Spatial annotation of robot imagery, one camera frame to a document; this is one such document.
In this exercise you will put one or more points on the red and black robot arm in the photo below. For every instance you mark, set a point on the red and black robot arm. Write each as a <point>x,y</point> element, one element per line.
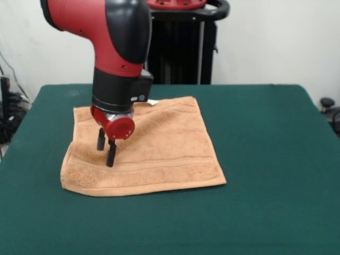
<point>119,53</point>

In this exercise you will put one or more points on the dark green table cloth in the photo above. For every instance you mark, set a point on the dark green table cloth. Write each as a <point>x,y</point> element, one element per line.
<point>40,212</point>

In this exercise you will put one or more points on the black power strip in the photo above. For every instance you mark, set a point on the black power strip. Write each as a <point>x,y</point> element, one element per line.
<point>4,93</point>

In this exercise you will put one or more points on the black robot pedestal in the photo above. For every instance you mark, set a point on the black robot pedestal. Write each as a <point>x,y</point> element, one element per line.
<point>186,53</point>

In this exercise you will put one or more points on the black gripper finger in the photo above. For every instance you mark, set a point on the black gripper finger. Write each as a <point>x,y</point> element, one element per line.
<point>101,139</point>
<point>111,154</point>

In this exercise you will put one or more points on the tan terry cloth towel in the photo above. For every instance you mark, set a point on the tan terry cloth towel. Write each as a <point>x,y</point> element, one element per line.
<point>164,148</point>

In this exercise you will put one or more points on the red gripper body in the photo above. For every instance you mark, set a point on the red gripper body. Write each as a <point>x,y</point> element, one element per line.
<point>117,127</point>

